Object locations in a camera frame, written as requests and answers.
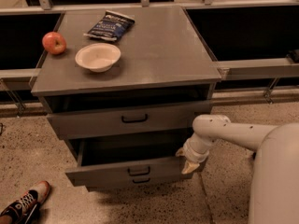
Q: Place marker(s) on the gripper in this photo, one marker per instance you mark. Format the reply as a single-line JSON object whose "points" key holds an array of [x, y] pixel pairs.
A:
{"points": [[194, 156]]}

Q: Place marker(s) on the grey drawer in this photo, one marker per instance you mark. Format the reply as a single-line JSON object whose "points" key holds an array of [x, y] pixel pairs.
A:
{"points": [[137, 182], [103, 162], [124, 120]]}

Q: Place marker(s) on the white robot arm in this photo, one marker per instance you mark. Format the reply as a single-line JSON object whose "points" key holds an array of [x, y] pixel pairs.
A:
{"points": [[274, 190]]}

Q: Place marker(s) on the grey top drawer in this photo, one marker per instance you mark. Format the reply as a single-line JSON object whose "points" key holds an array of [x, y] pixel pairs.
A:
{"points": [[124, 120]]}

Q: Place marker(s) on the grey bottom drawer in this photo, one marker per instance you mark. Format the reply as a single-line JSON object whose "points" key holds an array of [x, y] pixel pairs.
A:
{"points": [[137, 182]]}

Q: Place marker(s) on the grey drawer cabinet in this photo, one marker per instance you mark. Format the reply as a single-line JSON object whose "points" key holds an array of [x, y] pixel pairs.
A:
{"points": [[161, 62]]}

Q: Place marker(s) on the black chair leg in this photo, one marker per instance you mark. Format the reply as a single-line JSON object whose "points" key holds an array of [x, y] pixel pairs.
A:
{"points": [[253, 155]]}

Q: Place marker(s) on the grey metal railing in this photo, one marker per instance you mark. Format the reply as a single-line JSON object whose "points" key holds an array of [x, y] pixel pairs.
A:
{"points": [[274, 69]]}

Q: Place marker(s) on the white bowl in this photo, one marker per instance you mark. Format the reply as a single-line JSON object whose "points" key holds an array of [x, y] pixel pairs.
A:
{"points": [[98, 57]]}

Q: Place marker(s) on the blue chip bag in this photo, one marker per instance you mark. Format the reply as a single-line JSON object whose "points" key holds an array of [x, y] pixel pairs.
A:
{"points": [[111, 27]]}

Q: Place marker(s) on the red black sneaker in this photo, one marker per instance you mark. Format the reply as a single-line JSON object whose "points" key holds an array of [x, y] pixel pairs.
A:
{"points": [[18, 210]]}

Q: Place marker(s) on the red apple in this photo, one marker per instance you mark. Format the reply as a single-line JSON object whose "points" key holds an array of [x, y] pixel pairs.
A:
{"points": [[54, 43]]}

